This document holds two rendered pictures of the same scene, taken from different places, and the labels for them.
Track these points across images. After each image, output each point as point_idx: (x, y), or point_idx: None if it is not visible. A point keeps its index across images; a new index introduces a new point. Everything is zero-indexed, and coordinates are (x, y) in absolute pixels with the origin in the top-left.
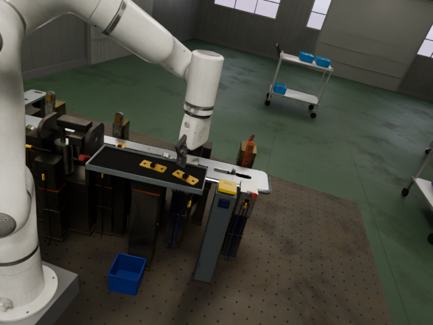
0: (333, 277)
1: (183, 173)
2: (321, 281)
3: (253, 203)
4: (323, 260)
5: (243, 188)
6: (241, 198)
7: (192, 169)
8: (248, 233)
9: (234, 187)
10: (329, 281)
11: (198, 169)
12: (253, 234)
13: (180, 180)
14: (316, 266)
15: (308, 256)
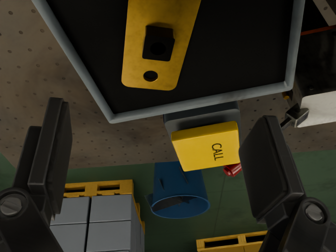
0: (251, 120)
1: (186, 15)
2: (239, 110)
3: (288, 102)
4: (281, 111)
5: (318, 98)
6: (293, 85)
7: (252, 37)
8: (322, 1)
9: (202, 165)
10: (243, 117)
11: (263, 55)
12: (322, 11)
13: (113, 27)
14: (265, 104)
15: (282, 95)
